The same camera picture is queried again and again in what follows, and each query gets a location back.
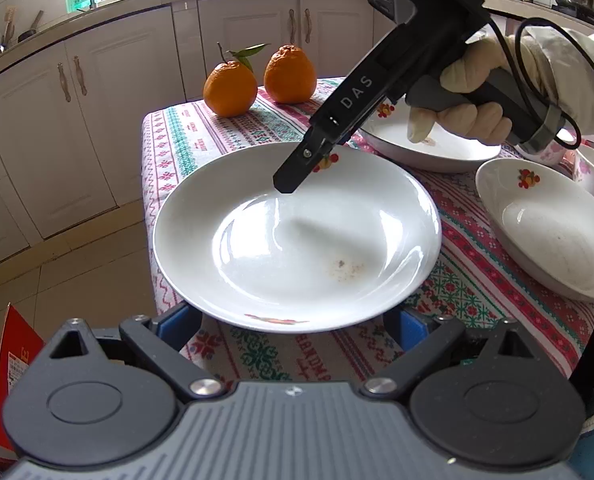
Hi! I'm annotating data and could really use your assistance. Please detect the orange with green leaf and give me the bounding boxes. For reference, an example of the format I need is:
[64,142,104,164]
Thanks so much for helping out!
[202,42,266,118]

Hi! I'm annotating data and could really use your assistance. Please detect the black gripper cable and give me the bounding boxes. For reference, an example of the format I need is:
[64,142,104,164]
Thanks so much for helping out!
[485,15,583,151]

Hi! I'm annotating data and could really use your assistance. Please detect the gloved right hand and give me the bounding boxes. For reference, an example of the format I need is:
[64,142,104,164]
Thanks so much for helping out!
[408,37,514,145]

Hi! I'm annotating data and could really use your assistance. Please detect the red cardboard box left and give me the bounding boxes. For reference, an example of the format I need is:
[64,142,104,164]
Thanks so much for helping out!
[0,304,44,451]

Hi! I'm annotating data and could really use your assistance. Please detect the white floral plate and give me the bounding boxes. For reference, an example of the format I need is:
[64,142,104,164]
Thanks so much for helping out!
[476,158,594,301]
[361,100,501,174]

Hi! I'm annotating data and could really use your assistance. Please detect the large white plate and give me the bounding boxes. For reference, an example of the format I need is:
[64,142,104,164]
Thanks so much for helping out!
[152,143,442,334]

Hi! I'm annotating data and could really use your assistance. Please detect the white floral plate far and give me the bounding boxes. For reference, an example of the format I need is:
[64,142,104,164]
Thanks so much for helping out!
[361,100,501,174]

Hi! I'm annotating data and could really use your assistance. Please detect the white kitchen cabinets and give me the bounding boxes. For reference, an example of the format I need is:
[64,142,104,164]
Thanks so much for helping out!
[0,0,376,261]

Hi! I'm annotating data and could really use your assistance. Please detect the white floral plate right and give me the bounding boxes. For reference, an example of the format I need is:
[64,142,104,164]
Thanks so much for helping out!
[476,158,594,301]

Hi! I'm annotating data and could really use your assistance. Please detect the white sleeve forearm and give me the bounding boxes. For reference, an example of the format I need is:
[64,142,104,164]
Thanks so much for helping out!
[520,26,594,136]

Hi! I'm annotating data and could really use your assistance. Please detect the orange without leaf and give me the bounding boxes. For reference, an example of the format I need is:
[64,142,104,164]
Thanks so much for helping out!
[263,44,316,104]

